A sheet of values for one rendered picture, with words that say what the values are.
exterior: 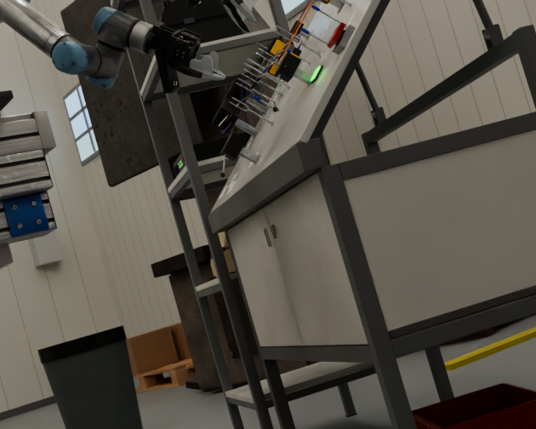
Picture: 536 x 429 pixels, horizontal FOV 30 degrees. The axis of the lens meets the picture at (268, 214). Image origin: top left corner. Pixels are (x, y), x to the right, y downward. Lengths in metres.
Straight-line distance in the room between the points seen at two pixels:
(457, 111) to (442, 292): 4.36
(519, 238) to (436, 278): 0.22
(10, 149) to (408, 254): 0.92
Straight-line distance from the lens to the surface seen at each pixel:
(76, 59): 2.42
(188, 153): 3.35
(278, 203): 2.55
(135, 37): 2.51
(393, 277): 2.17
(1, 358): 11.17
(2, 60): 11.93
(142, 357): 8.82
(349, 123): 7.34
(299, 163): 2.15
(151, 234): 10.42
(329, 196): 2.14
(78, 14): 6.63
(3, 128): 2.29
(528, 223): 2.31
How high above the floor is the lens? 0.59
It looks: 4 degrees up
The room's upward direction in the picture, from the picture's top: 16 degrees counter-clockwise
